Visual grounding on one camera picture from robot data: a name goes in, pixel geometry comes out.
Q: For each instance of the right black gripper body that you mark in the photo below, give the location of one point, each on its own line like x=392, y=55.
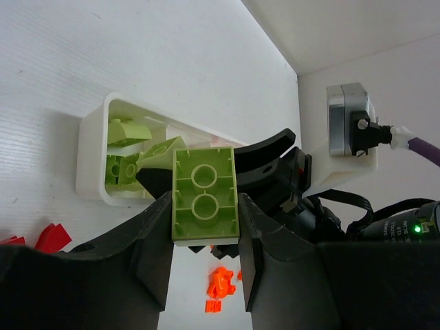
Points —
x=280, y=196

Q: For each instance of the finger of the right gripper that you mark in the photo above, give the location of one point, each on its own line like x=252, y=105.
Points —
x=157, y=181
x=251, y=161

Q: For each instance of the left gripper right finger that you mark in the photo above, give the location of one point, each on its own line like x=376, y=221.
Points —
x=290, y=283

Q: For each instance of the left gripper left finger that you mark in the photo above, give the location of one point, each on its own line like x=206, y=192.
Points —
x=118, y=280

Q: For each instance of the orange round lego piece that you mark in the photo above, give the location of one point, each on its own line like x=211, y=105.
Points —
x=220, y=284

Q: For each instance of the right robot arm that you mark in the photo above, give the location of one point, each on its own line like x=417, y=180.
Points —
x=406, y=221

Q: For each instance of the red slope lego brick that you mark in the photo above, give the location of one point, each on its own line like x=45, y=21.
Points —
x=53, y=239

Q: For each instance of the white divided sorting tray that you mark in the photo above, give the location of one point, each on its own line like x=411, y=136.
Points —
x=93, y=148

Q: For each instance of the small orange lego plate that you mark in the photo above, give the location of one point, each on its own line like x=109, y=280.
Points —
x=213, y=306

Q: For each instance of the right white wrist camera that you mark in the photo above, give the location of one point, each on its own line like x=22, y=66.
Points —
x=350, y=150

